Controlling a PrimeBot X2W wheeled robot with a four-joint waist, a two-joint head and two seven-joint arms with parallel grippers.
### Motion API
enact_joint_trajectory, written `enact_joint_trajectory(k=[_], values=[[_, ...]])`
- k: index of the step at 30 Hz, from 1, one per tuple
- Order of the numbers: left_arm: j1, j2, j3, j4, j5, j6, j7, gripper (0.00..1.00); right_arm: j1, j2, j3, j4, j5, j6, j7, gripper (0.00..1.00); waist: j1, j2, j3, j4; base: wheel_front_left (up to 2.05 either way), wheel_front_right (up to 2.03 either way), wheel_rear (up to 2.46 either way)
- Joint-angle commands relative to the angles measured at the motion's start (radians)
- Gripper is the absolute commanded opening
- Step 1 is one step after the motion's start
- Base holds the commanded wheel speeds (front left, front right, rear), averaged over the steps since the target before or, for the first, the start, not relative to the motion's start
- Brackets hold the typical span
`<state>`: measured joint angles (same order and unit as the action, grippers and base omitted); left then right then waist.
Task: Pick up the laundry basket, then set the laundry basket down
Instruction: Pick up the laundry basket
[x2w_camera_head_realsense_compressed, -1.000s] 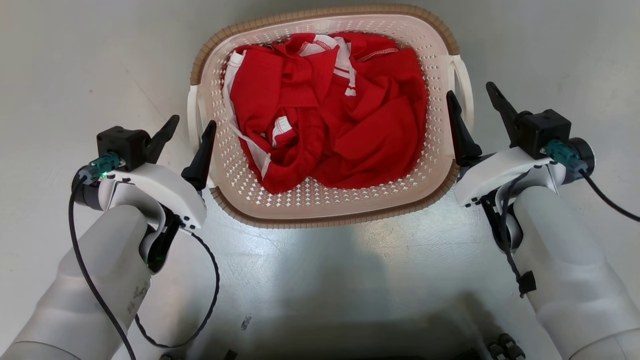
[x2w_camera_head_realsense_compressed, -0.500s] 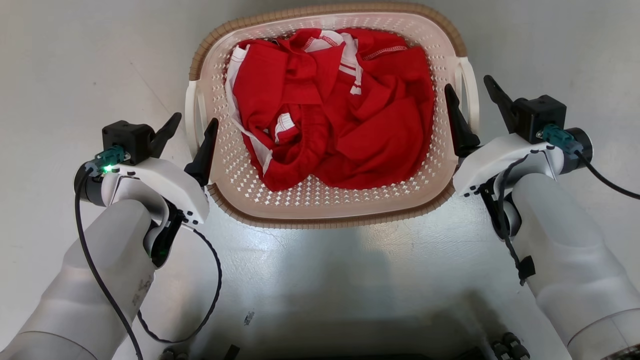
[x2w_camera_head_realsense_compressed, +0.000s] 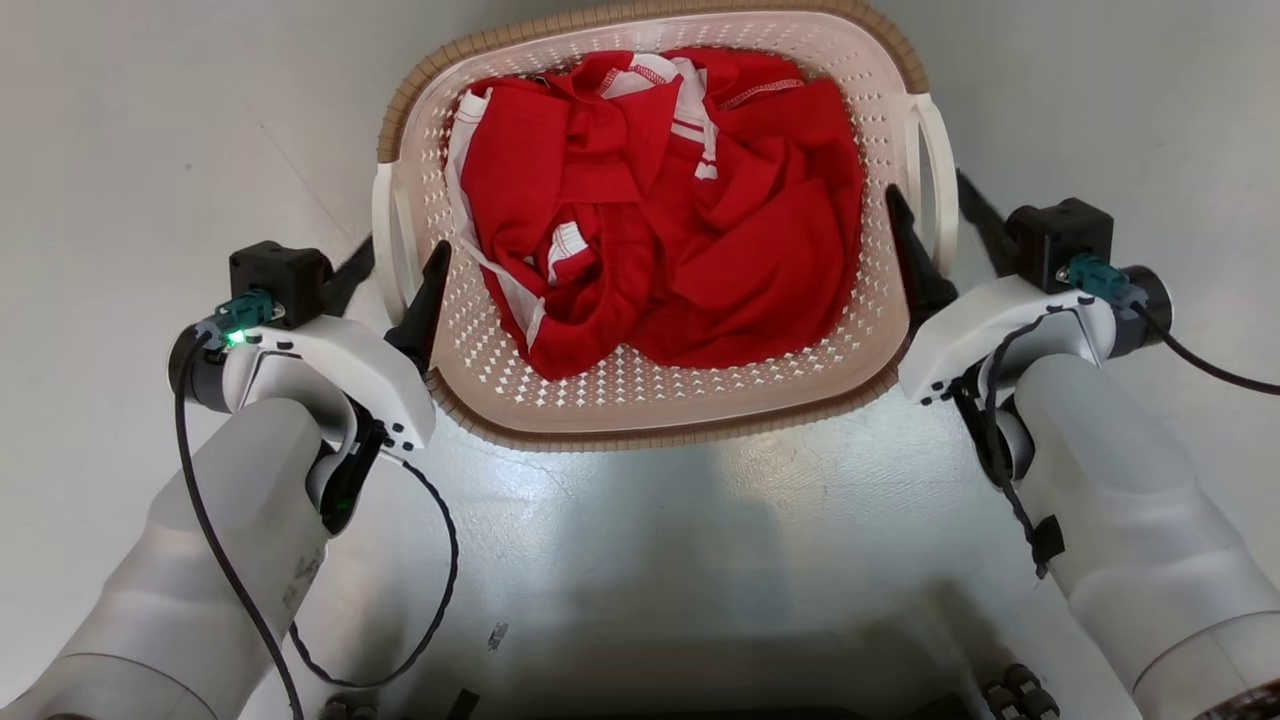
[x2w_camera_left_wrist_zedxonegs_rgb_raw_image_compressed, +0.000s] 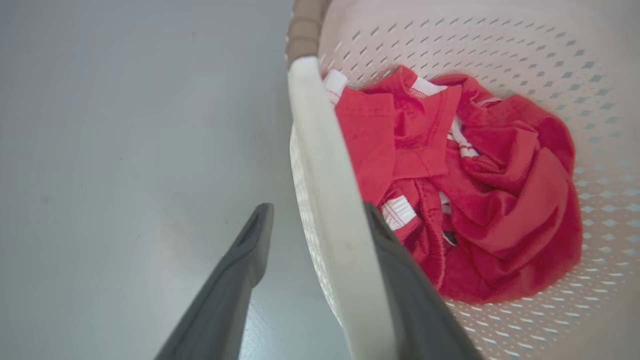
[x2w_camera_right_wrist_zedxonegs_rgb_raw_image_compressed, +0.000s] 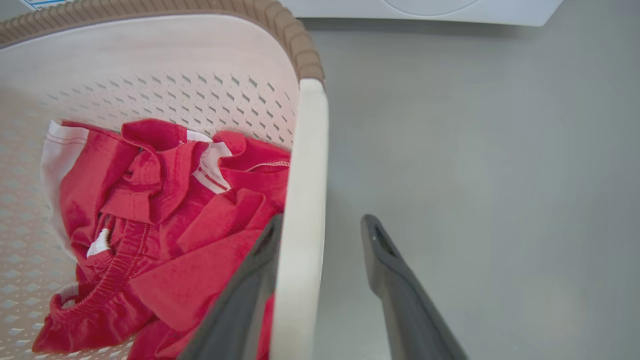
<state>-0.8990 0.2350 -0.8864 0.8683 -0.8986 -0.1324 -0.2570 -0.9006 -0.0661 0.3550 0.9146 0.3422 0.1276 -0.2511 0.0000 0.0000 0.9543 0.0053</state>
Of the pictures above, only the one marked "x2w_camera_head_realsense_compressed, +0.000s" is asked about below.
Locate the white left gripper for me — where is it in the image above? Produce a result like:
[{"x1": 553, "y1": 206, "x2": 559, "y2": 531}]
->
[{"x1": 221, "y1": 235, "x2": 454, "y2": 462}]

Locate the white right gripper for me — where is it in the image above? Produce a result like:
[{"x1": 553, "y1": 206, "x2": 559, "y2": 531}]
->
[{"x1": 884, "y1": 169, "x2": 1117, "y2": 407}]

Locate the beige perforated plastic laundry basket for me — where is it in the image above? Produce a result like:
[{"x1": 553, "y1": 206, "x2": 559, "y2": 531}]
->
[{"x1": 372, "y1": 0, "x2": 961, "y2": 453}]

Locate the red garment with white trim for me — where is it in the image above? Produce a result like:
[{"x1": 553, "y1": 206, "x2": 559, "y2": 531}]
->
[{"x1": 445, "y1": 47, "x2": 867, "y2": 382}]

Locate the teal right camera cable plug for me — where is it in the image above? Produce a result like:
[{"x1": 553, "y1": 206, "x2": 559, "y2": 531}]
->
[{"x1": 1058, "y1": 253, "x2": 1149, "y2": 308}]

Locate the teal camera cable plug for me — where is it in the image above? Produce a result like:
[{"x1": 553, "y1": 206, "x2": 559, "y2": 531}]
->
[
  {"x1": 195, "y1": 289, "x2": 277, "y2": 351},
  {"x1": 1058, "y1": 253, "x2": 1149, "y2": 308}
]

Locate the teal left camera cable plug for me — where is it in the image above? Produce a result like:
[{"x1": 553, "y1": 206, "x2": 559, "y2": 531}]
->
[{"x1": 195, "y1": 289, "x2": 277, "y2": 351}]

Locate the thin black right gripper cable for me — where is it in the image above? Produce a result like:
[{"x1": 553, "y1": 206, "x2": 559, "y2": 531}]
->
[{"x1": 950, "y1": 308, "x2": 1067, "y2": 581}]

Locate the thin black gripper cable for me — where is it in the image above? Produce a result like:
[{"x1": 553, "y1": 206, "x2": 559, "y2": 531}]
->
[
  {"x1": 950, "y1": 308, "x2": 1067, "y2": 581},
  {"x1": 288, "y1": 455, "x2": 461, "y2": 691}
]

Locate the thin black right camera cable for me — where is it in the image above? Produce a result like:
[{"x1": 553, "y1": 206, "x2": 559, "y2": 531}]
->
[{"x1": 1130, "y1": 300, "x2": 1280, "y2": 397}]

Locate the thin black camera cable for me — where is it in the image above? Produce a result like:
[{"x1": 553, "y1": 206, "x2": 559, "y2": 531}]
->
[
  {"x1": 1130, "y1": 300, "x2": 1280, "y2": 397},
  {"x1": 174, "y1": 335, "x2": 306, "y2": 720}
]

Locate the thin black left gripper cable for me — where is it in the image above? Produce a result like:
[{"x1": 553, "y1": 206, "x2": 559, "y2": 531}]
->
[{"x1": 288, "y1": 455, "x2": 461, "y2": 691}]

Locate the thin black left camera cable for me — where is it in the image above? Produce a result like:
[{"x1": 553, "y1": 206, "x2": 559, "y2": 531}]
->
[{"x1": 174, "y1": 335, "x2": 306, "y2": 720}]

